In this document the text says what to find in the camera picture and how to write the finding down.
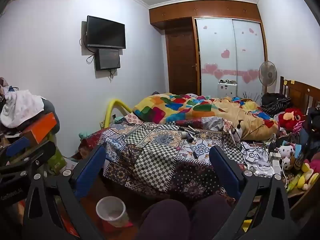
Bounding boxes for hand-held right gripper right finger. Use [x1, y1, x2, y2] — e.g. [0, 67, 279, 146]
[209, 145, 300, 240]

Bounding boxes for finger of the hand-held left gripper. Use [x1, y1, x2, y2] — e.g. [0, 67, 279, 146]
[0, 136, 32, 161]
[10, 141, 57, 171]

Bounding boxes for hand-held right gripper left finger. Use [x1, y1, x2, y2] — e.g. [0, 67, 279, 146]
[22, 144, 107, 240]

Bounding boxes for white plastic bucket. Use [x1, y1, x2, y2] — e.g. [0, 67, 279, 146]
[96, 196, 130, 228]

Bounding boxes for green plastic bag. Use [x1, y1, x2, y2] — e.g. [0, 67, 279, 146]
[46, 132, 67, 175]

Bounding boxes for orange cardboard box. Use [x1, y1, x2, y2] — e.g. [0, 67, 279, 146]
[21, 112, 58, 144]

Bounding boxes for white cloth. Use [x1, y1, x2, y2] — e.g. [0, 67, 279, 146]
[0, 90, 45, 130]

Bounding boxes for grey cloth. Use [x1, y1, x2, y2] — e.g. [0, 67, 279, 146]
[41, 99, 60, 133]

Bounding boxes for person's right leg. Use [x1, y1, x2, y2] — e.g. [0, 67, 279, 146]
[189, 194, 232, 240]

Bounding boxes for person's leg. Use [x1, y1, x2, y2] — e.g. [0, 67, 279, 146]
[141, 199, 192, 240]
[189, 194, 232, 240]

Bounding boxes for white pump bottle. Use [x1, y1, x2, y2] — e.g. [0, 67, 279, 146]
[235, 119, 244, 139]

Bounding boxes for white power strip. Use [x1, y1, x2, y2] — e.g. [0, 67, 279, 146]
[271, 159, 282, 178]

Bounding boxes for white spotted plush toy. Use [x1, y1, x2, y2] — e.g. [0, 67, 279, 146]
[277, 142, 297, 172]

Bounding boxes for patchwork printed bedsheet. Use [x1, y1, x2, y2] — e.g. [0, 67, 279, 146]
[79, 112, 253, 200]

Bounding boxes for colourful patch fleece blanket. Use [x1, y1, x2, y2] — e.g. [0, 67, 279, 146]
[132, 93, 278, 140]

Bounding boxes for yellow foam tube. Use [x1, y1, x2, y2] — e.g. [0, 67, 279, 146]
[104, 99, 133, 130]

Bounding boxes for person's left leg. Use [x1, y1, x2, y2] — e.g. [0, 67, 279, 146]
[141, 199, 192, 240]

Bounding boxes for yellow green plush toys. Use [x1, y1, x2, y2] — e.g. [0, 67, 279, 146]
[287, 162, 315, 193]

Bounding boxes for white box appliance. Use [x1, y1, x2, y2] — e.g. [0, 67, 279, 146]
[217, 79, 238, 98]

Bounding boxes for red plush toy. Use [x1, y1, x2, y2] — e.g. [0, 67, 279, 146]
[277, 108, 306, 130]

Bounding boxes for black striped bag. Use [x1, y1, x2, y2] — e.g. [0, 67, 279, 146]
[261, 92, 293, 117]

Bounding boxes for white standing fan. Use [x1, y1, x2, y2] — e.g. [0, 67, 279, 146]
[258, 60, 277, 97]

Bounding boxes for wooden bed headboard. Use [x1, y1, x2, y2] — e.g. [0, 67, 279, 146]
[279, 76, 320, 115]

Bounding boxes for white sliding wardrobe heart stickers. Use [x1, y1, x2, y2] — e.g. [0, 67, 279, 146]
[194, 17, 266, 98]

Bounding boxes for brown wooden door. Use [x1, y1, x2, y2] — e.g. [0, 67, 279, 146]
[165, 17, 199, 95]

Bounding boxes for wooden overhead cabinet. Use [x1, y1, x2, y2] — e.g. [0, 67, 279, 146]
[149, 0, 262, 29]

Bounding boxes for tangle of black cables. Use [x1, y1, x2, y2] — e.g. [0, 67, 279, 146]
[229, 122, 279, 167]

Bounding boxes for small black wall monitor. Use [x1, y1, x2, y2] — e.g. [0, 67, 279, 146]
[94, 48, 121, 71]

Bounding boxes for black wall television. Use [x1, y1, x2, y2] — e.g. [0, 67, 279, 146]
[86, 15, 126, 50]

